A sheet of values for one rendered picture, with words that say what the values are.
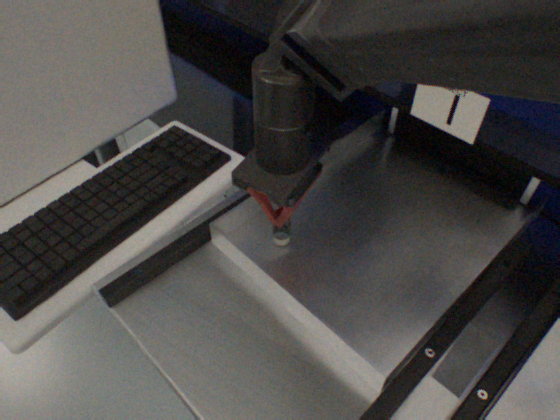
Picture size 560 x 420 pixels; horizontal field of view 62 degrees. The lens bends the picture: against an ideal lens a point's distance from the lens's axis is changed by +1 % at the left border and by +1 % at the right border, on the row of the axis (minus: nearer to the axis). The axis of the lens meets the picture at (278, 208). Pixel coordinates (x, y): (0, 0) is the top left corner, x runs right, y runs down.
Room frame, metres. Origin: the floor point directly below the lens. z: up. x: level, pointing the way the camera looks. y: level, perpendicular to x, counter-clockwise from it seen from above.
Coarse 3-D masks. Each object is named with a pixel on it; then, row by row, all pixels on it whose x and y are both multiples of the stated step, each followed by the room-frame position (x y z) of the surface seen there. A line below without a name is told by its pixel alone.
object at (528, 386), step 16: (544, 336) 0.22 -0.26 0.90; (544, 352) 0.22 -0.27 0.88; (528, 368) 0.20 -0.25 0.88; (544, 368) 0.20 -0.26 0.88; (512, 384) 0.17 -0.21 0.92; (528, 384) 0.18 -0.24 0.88; (544, 384) 0.18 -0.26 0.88; (512, 400) 0.17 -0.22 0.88; (528, 400) 0.17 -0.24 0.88; (544, 400) 0.17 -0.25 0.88; (496, 416) 0.15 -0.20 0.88; (512, 416) 0.15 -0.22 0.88; (528, 416) 0.15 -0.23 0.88; (544, 416) 0.15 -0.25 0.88
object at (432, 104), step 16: (416, 96) 0.48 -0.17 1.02; (432, 96) 0.46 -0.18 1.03; (448, 96) 0.45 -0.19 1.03; (464, 96) 0.44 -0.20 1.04; (480, 96) 0.43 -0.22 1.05; (416, 112) 0.47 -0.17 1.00; (432, 112) 0.46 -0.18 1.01; (448, 112) 0.45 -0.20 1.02; (464, 112) 0.43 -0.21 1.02; (480, 112) 0.42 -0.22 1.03; (448, 128) 0.44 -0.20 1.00; (464, 128) 0.43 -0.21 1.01
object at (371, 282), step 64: (320, 192) 0.45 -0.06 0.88; (384, 192) 0.45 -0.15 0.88; (448, 192) 0.45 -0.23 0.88; (256, 256) 0.34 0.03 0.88; (320, 256) 0.34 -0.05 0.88; (384, 256) 0.34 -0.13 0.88; (448, 256) 0.34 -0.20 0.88; (320, 320) 0.23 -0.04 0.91; (384, 320) 0.25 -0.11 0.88; (384, 384) 0.18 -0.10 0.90
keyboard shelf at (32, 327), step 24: (216, 144) 0.65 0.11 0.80; (72, 168) 0.59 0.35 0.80; (24, 192) 0.53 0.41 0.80; (48, 192) 0.53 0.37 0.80; (192, 192) 0.53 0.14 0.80; (216, 192) 0.53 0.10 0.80; (0, 216) 0.48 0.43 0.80; (24, 216) 0.47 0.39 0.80; (168, 216) 0.47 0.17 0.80; (192, 216) 0.49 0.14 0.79; (144, 240) 0.43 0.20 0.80; (96, 264) 0.38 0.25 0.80; (120, 264) 0.39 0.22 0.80; (72, 288) 0.34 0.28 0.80; (0, 312) 0.31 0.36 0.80; (48, 312) 0.31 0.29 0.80; (72, 312) 0.32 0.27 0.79; (0, 336) 0.28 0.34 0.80; (24, 336) 0.28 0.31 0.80
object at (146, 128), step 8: (136, 128) 1.07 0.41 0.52; (144, 128) 1.04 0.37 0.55; (152, 128) 1.00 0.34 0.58; (160, 128) 0.97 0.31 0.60; (120, 136) 1.17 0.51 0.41; (128, 136) 1.13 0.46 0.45; (136, 136) 1.09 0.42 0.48; (144, 136) 1.05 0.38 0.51; (120, 144) 1.19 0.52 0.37; (128, 144) 1.14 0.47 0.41; (96, 152) 1.38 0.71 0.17; (224, 192) 0.79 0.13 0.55; (232, 192) 0.76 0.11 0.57; (216, 200) 0.82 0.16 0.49; (208, 208) 0.85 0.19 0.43; (184, 224) 0.96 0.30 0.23
